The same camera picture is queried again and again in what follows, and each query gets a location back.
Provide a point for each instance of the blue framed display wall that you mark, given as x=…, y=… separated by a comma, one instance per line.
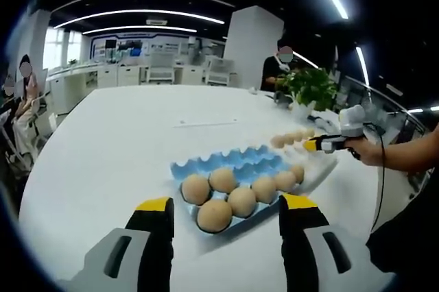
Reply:
x=130, y=47

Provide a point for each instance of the small white object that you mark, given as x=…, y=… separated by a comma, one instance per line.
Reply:
x=253, y=90

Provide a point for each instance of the blue egg tray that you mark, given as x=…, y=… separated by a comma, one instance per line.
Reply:
x=240, y=160

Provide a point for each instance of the white office chair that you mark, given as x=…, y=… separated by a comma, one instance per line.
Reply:
x=161, y=67
x=219, y=71

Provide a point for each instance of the white desk row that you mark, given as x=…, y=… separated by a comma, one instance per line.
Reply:
x=109, y=76

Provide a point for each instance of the person's black shirt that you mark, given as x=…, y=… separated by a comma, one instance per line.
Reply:
x=408, y=233

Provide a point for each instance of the person's right hand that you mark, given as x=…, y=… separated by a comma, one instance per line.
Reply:
x=368, y=153

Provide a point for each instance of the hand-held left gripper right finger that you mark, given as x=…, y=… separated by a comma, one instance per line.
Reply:
x=302, y=237

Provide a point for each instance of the group of brown eggs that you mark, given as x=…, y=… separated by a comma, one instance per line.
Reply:
x=278, y=140

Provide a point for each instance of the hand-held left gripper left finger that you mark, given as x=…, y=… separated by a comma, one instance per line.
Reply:
x=151, y=237

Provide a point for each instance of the brown chicken egg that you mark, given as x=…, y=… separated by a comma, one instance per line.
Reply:
x=298, y=172
x=223, y=179
x=214, y=216
x=264, y=188
x=242, y=202
x=195, y=189
x=285, y=180

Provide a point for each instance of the small grey object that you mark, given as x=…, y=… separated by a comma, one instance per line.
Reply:
x=283, y=100

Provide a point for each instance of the blue white toy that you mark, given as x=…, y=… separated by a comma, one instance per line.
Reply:
x=320, y=121

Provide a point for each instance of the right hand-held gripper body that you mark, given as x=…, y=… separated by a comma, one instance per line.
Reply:
x=352, y=122

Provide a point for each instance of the green potted plant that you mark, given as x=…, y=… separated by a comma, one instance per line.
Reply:
x=308, y=86

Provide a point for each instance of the white table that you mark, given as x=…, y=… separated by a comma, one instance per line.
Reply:
x=120, y=141

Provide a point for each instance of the white ceiling vent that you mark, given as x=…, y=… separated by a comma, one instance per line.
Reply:
x=156, y=22

